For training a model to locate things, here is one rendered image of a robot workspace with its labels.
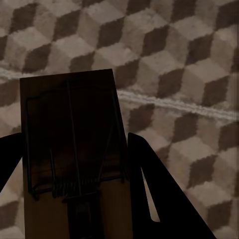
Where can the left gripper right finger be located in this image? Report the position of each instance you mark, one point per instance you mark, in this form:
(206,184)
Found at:
(178,217)

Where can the mousetrap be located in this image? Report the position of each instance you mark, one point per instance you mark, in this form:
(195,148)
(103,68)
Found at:
(74,157)

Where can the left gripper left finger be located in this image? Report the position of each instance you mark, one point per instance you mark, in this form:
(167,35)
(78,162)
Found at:
(10,155)

